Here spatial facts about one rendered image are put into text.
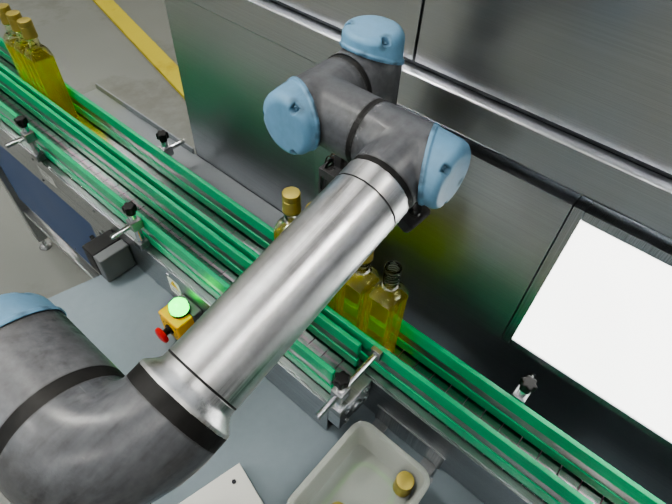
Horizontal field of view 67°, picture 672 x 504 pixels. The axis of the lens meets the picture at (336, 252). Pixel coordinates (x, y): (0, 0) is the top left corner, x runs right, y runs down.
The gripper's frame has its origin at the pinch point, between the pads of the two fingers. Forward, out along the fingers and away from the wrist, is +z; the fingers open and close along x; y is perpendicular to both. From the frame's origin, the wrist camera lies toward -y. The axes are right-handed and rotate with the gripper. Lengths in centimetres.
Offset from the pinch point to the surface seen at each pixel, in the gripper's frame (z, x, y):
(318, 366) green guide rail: 21.0, 13.4, -2.3
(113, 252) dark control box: 33, 19, 59
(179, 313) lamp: 31.8, 19.9, 32.6
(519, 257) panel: -2.3, -12.4, -21.2
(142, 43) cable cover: 114, -126, 286
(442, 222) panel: -0.4, -12.4, -7.3
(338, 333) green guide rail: 20.4, 6.0, -0.7
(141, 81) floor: 116, -99, 250
